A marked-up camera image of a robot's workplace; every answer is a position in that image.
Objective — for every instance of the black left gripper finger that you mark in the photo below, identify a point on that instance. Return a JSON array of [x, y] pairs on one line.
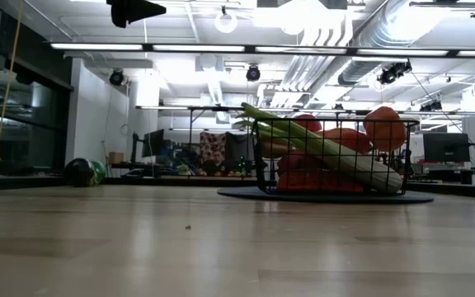
[[126, 10]]

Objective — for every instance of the green lime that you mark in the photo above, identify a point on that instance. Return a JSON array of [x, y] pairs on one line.
[[100, 171]]

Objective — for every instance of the dark purple eggplant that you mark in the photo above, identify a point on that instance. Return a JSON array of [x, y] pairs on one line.
[[77, 173]]

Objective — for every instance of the red tomato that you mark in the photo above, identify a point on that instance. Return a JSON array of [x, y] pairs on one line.
[[308, 123]]

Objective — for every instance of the pink dragon fruit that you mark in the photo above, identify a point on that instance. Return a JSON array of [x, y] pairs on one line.
[[297, 161]]

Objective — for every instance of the long red pepper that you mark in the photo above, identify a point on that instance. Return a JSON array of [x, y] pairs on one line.
[[316, 182]]

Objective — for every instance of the orange red pepper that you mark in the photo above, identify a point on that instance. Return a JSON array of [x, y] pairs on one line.
[[349, 139]]

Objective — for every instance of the orange fruit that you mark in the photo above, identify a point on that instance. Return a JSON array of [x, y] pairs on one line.
[[384, 128]]

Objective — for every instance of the black ceiling spotlight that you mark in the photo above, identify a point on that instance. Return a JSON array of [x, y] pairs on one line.
[[116, 78], [392, 73], [431, 106], [253, 74]]

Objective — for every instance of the round white ceiling lamp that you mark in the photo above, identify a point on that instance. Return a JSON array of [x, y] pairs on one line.
[[226, 31]]

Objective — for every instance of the long ceiling light bar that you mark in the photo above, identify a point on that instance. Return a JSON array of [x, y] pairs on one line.
[[250, 48]]

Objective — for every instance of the black computer monitor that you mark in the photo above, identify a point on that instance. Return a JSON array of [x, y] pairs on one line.
[[445, 147], [155, 143]]

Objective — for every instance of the cardboard box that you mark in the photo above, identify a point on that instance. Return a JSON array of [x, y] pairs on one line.
[[116, 156]]

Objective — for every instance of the patterned cloth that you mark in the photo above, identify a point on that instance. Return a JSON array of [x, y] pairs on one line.
[[212, 142]]

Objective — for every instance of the dark cloth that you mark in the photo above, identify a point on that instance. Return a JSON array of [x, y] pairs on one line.
[[235, 144]]

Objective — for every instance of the person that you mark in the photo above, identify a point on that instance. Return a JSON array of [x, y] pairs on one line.
[[217, 158]]

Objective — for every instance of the round dark mat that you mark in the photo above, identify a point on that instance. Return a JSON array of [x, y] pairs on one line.
[[324, 199]]

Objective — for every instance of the black ceiling track fixture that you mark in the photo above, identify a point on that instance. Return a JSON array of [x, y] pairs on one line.
[[443, 4]]

